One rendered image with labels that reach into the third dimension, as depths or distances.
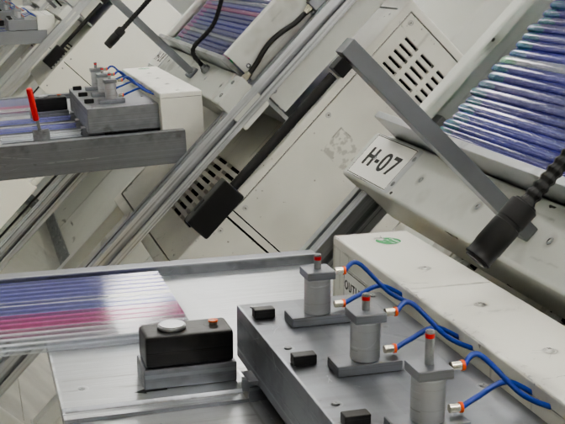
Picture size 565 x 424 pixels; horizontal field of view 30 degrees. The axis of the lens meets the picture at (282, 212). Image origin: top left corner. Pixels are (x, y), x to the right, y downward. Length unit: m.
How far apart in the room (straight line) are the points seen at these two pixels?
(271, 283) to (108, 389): 0.33
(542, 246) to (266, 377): 0.26
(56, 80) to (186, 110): 3.24
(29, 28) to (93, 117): 3.25
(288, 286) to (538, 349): 0.45
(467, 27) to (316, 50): 2.09
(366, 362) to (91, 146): 1.25
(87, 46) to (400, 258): 4.30
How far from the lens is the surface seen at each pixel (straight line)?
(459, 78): 1.16
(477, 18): 4.07
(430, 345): 0.67
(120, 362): 0.97
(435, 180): 1.11
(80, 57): 5.21
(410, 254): 1.01
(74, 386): 0.92
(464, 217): 1.02
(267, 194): 2.04
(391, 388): 0.75
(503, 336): 0.80
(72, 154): 1.96
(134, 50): 5.25
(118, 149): 1.96
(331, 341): 0.83
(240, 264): 1.23
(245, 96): 1.96
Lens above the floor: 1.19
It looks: 2 degrees up
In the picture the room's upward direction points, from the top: 42 degrees clockwise
